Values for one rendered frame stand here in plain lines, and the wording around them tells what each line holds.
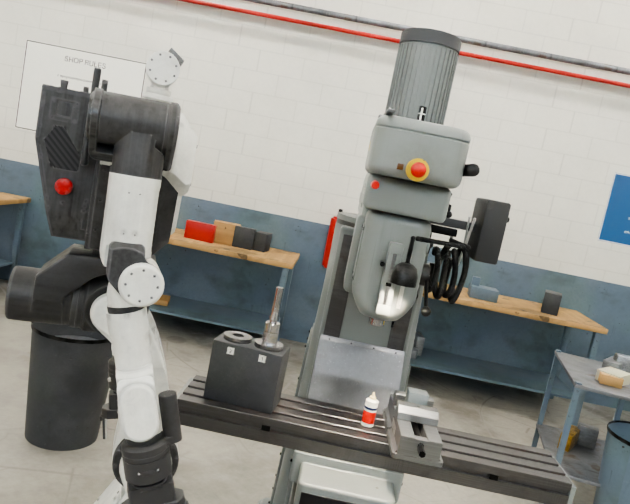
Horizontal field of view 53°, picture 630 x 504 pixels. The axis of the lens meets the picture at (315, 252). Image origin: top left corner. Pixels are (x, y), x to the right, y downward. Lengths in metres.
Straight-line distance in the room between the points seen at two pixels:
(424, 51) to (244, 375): 1.16
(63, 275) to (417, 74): 1.26
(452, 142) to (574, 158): 4.78
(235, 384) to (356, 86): 4.54
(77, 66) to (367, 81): 2.80
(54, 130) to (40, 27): 5.66
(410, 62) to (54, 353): 2.31
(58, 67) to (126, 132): 5.69
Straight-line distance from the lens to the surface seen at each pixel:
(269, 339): 1.94
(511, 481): 2.08
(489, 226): 2.17
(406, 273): 1.71
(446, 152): 1.71
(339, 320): 2.34
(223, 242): 5.76
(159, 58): 1.35
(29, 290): 1.40
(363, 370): 2.34
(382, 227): 1.83
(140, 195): 1.13
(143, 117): 1.13
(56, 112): 1.31
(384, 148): 1.70
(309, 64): 6.21
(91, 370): 3.54
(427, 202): 1.80
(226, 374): 1.97
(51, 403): 3.61
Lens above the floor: 1.71
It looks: 7 degrees down
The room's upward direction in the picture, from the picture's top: 11 degrees clockwise
